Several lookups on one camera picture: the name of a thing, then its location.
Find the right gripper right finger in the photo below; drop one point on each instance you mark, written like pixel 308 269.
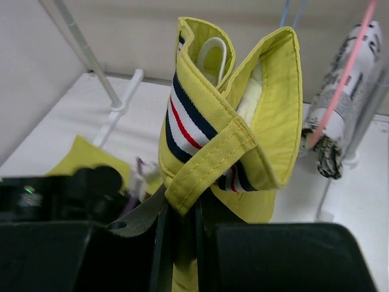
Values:
pixel 236 256

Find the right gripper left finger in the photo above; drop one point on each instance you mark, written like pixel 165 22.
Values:
pixel 130 254

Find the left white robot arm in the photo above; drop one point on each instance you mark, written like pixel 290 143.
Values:
pixel 86 194

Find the yellow trousers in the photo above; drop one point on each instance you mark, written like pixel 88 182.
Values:
pixel 232 129

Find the newspaper print garment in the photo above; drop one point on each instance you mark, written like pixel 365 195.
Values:
pixel 336 136

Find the white clothes rack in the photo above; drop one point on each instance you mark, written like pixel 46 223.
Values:
pixel 66 23

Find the pink plastic hanger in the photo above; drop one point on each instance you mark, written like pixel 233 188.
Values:
pixel 315 136

